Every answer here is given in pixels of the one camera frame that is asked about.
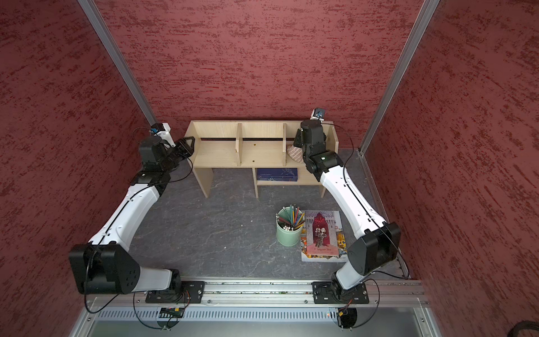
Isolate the bundle of coloured pencils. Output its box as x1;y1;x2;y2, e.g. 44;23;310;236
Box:
276;205;306;232

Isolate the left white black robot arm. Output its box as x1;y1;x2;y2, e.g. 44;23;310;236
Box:
69;132;196;295

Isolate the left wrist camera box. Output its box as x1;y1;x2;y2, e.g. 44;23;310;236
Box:
150;123;175;147

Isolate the pink striped knitted cloth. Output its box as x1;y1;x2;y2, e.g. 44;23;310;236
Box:
286;145;304;164

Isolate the mint green pencil cup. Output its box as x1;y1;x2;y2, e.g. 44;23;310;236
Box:
276;227;303;247

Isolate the left corner aluminium post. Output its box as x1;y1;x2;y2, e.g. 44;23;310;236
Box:
77;0;158;125

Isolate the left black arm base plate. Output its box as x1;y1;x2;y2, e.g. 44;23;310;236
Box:
145;281;206;304

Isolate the light wooden bookshelf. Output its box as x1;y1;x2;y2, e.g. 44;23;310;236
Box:
185;120;326;197

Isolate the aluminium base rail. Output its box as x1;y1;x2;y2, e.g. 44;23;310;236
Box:
84;278;430;310

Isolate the dark blue book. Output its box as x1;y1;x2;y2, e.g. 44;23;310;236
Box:
256;168;298;182

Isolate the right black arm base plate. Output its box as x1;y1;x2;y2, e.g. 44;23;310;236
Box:
311;282;369;305

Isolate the right corner aluminium post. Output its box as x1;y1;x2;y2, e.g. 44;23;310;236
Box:
359;0;440;157

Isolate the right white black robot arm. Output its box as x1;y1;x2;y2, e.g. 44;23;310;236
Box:
294;119;401;291

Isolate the colourful picture book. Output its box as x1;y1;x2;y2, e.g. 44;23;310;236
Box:
300;210;348;263

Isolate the corner aluminium post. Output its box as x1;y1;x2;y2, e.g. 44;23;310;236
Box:
359;0;440;157
77;0;158;125

